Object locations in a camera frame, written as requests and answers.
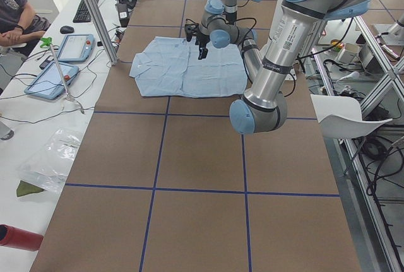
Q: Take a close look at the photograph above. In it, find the clear plastic bag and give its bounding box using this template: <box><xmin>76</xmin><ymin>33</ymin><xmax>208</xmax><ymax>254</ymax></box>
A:
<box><xmin>18</xmin><ymin>128</ymin><xmax>84</xmax><ymax>193</ymax></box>

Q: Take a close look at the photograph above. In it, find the light blue button shirt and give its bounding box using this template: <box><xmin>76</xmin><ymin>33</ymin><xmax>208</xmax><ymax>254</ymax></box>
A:
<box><xmin>129</xmin><ymin>37</ymin><xmax>247</xmax><ymax>98</ymax></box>

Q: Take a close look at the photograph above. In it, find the far blue teach pendant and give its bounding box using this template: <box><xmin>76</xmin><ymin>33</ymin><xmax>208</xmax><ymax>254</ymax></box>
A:
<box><xmin>57</xmin><ymin>34</ymin><xmax>95</xmax><ymax>63</ymax></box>

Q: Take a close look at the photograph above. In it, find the green cloth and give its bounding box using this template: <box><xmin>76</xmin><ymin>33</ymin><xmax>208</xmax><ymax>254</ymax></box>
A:
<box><xmin>16</xmin><ymin>180</ymin><xmax>44</xmax><ymax>198</ymax></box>

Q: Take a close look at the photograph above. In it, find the black computer mouse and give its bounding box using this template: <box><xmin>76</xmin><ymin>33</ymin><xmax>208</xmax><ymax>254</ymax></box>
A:
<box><xmin>59</xmin><ymin>25</ymin><xmax>74</xmax><ymax>34</ymax></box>

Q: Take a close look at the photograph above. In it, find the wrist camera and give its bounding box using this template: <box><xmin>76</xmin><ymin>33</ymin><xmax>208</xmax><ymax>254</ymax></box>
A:
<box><xmin>184</xmin><ymin>18</ymin><xmax>199</xmax><ymax>42</ymax></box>

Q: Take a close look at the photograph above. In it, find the red bottle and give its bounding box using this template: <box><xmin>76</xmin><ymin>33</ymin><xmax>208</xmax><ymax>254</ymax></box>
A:
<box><xmin>1</xmin><ymin>225</ymin><xmax>44</xmax><ymax>251</ymax></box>

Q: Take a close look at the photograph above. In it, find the seated person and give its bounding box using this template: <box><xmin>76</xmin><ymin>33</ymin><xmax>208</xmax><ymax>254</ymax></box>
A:
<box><xmin>1</xmin><ymin>0</ymin><xmax>51</xmax><ymax>57</ymax></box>

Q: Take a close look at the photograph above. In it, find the metal rod with green clip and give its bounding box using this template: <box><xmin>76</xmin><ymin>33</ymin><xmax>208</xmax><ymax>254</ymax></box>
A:
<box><xmin>40</xmin><ymin>37</ymin><xmax>85</xmax><ymax>114</ymax></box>

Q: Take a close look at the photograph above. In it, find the near blue teach pendant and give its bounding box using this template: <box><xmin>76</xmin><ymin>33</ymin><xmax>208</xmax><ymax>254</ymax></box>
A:
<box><xmin>24</xmin><ymin>61</ymin><xmax>79</xmax><ymax>100</ymax></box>

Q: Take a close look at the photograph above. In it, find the black keyboard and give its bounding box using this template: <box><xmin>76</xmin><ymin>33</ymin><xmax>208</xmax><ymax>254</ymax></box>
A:
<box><xmin>73</xmin><ymin>0</ymin><xmax>92</xmax><ymax>23</ymax></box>

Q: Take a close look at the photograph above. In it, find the blue teach pendant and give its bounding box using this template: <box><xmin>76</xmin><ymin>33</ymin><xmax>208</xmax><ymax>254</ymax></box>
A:
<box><xmin>57</xmin><ymin>34</ymin><xmax>95</xmax><ymax>63</ymax></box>
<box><xmin>24</xmin><ymin>61</ymin><xmax>79</xmax><ymax>100</ymax></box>

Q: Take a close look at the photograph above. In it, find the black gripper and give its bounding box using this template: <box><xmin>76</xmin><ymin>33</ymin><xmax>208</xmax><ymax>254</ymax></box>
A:
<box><xmin>195</xmin><ymin>33</ymin><xmax>209</xmax><ymax>60</ymax></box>

